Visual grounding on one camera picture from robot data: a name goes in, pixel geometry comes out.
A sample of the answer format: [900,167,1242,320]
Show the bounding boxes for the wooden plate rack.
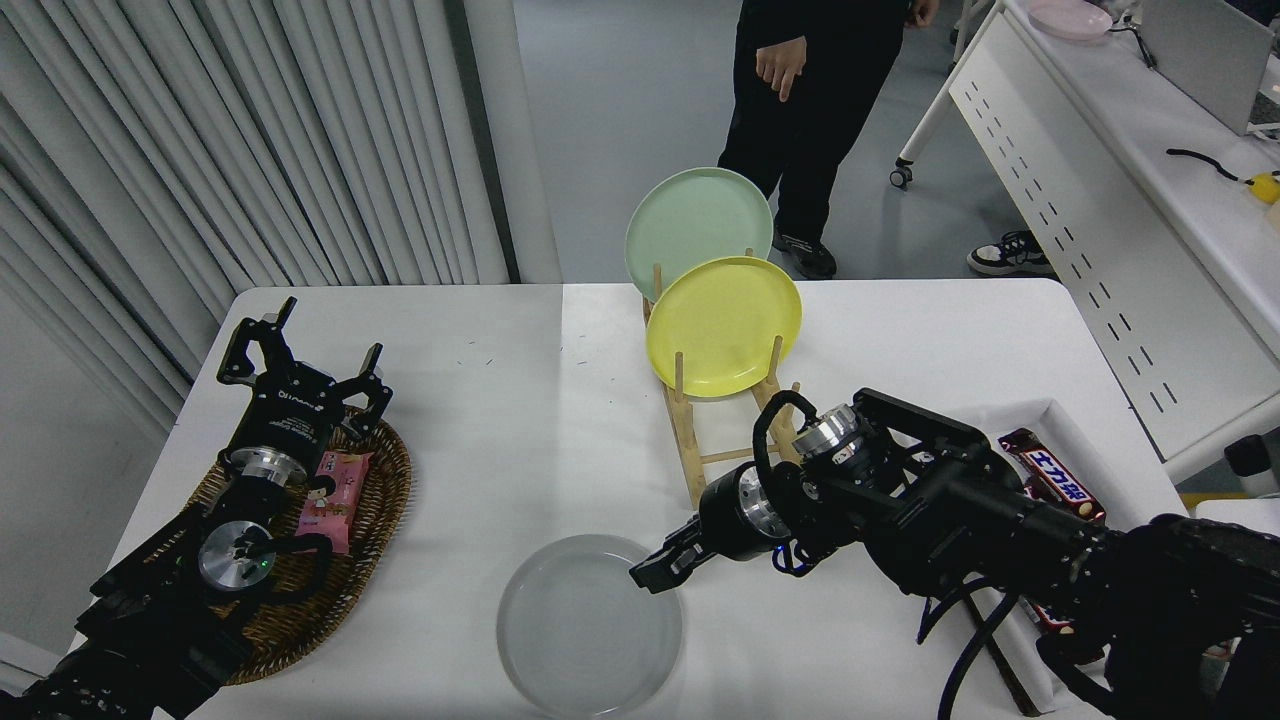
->
[643,262,813,511]

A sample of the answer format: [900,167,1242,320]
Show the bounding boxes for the black cylindrical object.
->
[1225,435,1280,498]

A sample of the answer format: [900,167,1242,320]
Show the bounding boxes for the brown wicker basket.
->
[185,405,413,686]

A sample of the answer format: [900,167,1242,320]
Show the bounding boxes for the black and white sneaker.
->
[967,230,1059,279]

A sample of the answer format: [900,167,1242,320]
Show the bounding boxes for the person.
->
[718,0,941,281]

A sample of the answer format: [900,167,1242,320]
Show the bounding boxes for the pink bowl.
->
[1028,0,1114,41]

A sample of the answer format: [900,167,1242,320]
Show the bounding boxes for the white vertical blinds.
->
[0,0,513,441]

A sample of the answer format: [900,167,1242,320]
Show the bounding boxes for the black cable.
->
[1167,148,1251,186]
[1108,22,1158,69]

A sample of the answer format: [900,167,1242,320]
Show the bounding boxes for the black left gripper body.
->
[226,365,347,466]

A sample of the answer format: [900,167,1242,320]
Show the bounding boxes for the grey plate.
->
[497,533,685,719]

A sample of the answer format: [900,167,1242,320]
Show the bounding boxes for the pale green plate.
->
[625,167,775,303]

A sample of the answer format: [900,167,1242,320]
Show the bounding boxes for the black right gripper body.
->
[698,487,762,562]

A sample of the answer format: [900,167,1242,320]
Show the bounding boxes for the white side table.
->
[1195,498,1280,531]

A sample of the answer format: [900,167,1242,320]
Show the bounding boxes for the pink snack bar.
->
[297,449,375,556]

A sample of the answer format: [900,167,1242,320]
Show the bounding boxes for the grey laptop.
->
[1140,0,1280,138]

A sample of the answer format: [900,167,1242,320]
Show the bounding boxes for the white tray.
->
[960,398,1189,716]

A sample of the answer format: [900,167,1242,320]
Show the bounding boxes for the person's right hand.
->
[755,37,809,104]

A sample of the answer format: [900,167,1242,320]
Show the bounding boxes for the white desk, perforated panel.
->
[890,0,1280,486]

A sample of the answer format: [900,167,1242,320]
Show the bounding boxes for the yellow plate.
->
[646,256,804,399]

